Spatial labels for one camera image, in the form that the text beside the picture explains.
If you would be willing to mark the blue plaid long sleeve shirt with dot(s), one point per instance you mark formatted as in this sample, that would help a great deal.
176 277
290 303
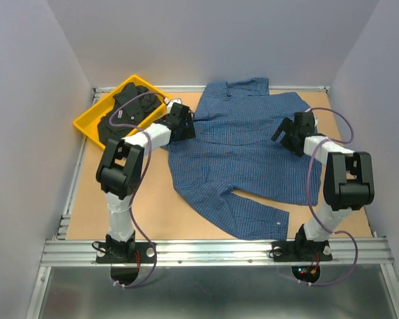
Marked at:
233 150

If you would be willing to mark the yellow plastic bin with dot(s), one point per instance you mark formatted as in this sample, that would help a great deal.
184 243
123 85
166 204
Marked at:
88 122

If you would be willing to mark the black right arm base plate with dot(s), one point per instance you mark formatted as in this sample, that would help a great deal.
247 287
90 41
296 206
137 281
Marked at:
292 251

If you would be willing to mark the aluminium back rail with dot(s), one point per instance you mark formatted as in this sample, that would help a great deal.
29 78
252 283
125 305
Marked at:
324 89

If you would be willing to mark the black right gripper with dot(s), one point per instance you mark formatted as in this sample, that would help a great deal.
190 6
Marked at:
288 125

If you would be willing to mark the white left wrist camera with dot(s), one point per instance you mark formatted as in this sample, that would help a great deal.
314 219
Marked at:
173 101

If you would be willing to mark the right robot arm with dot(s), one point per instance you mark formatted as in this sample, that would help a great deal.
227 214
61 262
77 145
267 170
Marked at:
348 186

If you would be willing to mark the aluminium front rail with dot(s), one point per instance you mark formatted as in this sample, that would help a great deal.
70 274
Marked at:
230 252

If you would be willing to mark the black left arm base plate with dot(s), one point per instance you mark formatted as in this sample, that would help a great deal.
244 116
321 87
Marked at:
123 253

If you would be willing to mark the black striped shirt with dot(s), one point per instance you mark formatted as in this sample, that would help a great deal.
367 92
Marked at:
133 114

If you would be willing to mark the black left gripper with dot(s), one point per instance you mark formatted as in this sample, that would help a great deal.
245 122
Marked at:
189 131

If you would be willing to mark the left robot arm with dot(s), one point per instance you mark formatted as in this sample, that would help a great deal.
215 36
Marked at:
120 174

